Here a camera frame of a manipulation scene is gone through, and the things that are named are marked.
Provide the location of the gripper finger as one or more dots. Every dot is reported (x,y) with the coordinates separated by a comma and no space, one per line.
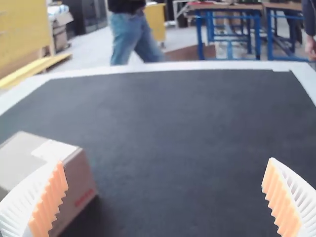
(293,205)
(22,212)

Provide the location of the cardboard box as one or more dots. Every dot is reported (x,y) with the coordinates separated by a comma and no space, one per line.
(79,180)

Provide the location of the black mat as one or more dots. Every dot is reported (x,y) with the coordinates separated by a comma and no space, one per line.
(172,123)

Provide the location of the yellow wooden plank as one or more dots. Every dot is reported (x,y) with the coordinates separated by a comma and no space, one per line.
(37,66)

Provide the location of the yellow wooden crate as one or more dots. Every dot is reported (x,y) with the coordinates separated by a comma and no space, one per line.
(22,32)

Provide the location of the person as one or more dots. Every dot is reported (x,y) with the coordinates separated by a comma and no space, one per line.
(309,24)

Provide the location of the brown cardboard sheet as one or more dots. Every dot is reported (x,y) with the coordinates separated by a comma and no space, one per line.
(182,53)

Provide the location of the open cardboard carton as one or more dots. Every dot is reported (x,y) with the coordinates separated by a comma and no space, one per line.
(60,27)

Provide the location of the person's legs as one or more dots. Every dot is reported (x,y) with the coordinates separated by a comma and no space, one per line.
(130,34)

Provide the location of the yellow cart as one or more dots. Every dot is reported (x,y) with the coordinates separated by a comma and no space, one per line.
(158,19)

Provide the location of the blue metal table frame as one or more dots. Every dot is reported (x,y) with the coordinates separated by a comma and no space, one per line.
(202,32)
(270,32)

